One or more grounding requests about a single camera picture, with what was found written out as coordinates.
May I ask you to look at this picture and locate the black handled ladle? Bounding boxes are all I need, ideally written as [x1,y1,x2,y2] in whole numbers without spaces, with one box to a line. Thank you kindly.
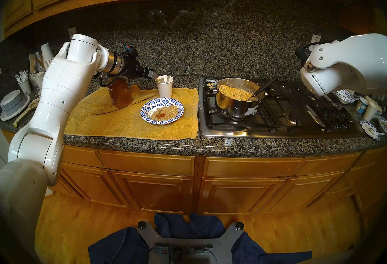
[248,75,281,100]

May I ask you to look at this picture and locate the oatmeal in saucepan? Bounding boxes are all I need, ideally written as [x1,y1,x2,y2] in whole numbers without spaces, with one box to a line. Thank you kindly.
[218,84,254,101]

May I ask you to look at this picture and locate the large white plate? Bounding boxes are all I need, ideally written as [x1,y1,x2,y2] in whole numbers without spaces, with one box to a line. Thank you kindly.
[0,95,31,121]

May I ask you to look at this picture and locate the yellow terry towel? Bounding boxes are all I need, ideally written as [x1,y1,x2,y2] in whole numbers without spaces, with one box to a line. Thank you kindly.
[64,85,199,140]

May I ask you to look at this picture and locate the wooden spoon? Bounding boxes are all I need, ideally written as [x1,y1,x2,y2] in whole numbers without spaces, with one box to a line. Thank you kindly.
[13,97,41,128]

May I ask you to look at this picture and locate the dark wooden corner cabinet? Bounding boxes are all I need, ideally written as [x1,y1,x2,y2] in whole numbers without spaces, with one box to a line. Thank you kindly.
[337,2,387,37]

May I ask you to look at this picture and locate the blue patterned paper bowl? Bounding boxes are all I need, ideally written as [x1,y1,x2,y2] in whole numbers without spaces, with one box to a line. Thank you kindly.
[141,97,185,125]

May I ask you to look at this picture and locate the small printed food tub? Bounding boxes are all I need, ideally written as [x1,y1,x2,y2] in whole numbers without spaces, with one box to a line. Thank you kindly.
[356,97,369,115]

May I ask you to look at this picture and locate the scooped oatmeal portion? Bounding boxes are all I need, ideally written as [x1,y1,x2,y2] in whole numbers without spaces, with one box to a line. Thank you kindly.
[151,105,179,121]

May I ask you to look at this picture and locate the ground cinnamon jar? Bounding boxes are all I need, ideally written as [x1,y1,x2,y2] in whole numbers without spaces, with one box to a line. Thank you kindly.
[106,76,133,109]

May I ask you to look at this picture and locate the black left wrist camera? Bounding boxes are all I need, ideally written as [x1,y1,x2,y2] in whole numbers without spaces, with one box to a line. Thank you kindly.
[122,45,139,59]

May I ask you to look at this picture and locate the white paper cup with spoons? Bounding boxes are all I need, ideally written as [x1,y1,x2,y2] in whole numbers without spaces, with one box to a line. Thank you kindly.
[155,75,174,98]

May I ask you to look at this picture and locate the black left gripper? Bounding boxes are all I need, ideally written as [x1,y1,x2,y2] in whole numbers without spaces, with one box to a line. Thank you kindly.
[122,55,158,79]

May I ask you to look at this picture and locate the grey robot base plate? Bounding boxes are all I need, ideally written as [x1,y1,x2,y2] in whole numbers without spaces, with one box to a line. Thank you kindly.
[138,220,245,264]

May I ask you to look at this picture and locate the plain white paper cup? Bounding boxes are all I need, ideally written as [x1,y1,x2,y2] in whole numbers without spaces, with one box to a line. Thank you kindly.
[363,102,381,123]

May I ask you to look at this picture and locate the wooden lower cabinets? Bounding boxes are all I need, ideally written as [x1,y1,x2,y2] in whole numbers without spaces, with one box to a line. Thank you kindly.
[2,130,387,215]

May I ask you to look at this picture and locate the dark blue denim cloth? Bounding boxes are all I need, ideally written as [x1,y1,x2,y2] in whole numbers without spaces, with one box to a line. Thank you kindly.
[88,213,312,264]

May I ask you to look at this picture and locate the grey power strip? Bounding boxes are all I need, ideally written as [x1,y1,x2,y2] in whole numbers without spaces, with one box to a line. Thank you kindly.
[154,244,213,255]

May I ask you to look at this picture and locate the white paper cup with forks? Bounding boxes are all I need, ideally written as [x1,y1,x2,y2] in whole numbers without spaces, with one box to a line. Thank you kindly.
[18,78,32,95]

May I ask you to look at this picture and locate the stainless gas cooktop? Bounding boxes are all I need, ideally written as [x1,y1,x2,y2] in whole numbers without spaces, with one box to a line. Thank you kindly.
[199,77,366,139]

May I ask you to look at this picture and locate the stack of white paper cups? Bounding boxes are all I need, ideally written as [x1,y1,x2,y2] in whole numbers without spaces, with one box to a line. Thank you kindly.
[41,43,55,70]

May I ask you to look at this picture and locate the stainless steel saucepan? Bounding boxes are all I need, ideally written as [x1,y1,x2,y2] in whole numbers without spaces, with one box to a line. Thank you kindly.
[203,78,268,121]

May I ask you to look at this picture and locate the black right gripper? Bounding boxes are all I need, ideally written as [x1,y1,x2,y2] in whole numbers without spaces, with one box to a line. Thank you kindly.
[295,44,312,63]

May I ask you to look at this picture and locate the grey stack of paper plates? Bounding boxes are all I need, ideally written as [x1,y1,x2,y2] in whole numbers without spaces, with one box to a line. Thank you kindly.
[0,90,24,113]

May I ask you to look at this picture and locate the blue patterned paper plate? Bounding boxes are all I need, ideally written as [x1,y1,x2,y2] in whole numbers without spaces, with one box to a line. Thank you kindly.
[360,120,382,141]

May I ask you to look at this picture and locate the stack of blue patterned bowls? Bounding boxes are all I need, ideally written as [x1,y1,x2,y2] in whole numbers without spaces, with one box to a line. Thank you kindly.
[333,90,356,104]

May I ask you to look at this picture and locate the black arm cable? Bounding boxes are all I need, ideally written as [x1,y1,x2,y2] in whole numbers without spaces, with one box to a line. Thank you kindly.
[302,41,333,53]
[99,67,131,87]

